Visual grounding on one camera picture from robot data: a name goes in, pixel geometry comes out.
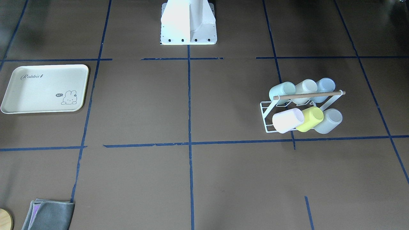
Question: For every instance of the green cup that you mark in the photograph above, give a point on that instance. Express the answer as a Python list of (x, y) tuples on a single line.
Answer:
[(282, 89)]

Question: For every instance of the white cup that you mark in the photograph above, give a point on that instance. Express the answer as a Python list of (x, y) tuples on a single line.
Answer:
[(305, 87)]

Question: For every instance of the yellow cup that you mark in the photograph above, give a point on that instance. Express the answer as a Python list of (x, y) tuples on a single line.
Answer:
[(312, 117)]

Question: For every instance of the light blue cup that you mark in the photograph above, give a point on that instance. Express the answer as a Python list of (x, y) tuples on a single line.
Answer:
[(324, 85)]

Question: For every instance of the grey cup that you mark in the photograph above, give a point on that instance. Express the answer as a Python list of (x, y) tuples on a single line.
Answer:
[(331, 119)]

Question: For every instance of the cream rabbit tray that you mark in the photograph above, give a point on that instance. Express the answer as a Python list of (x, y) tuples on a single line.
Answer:
[(46, 88)]

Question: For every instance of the grey folded cloth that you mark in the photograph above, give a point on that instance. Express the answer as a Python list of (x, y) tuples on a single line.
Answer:
[(46, 214)]

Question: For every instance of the wooden mug tree stand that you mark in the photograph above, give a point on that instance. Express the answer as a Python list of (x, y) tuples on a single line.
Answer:
[(6, 220)]

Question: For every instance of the white wire cup rack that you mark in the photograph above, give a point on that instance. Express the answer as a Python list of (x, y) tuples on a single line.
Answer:
[(267, 106)]

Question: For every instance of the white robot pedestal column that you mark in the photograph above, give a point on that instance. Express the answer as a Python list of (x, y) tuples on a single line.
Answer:
[(188, 22)]

